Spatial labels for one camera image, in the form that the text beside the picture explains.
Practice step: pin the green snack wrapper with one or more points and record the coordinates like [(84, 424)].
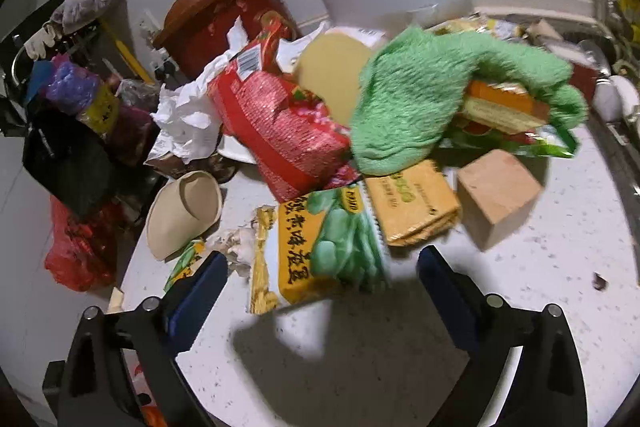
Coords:
[(544, 141)]

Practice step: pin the beige paper cup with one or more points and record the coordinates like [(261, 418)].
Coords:
[(182, 210)]

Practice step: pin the green terry cloth towel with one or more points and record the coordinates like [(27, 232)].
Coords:
[(411, 89)]

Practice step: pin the red plastic bag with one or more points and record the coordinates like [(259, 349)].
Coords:
[(83, 255)]

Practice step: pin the grey plastic bag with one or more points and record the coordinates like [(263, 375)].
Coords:
[(72, 15)]

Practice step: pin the black plastic bag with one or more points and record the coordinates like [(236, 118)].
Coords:
[(67, 158)]

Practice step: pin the yellow gas pipe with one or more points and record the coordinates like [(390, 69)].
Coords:
[(125, 54)]

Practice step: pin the purple plastic bag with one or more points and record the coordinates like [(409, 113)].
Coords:
[(72, 88)]

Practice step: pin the red snack bag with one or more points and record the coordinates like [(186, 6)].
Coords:
[(297, 146)]

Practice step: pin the yellow green pea snack bag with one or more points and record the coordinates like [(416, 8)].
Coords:
[(314, 246)]

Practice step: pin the brown cardboard box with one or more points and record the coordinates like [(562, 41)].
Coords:
[(497, 193)]

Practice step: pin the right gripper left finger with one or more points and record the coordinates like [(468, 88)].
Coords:
[(190, 300)]

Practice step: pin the red brown slow cooker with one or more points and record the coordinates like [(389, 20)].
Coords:
[(195, 31)]

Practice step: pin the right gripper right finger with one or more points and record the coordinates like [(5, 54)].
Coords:
[(456, 298)]

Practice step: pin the crumpled white paper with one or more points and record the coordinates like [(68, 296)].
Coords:
[(188, 121)]

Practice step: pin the grey tissue wad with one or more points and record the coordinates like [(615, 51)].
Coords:
[(238, 247)]

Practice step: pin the yellow cracker packet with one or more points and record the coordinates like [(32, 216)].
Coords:
[(414, 204)]

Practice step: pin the orange yellow snack packet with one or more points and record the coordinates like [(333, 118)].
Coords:
[(507, 107)]

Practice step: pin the round yellow sponge lid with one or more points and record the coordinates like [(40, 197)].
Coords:
[(329, 67)]

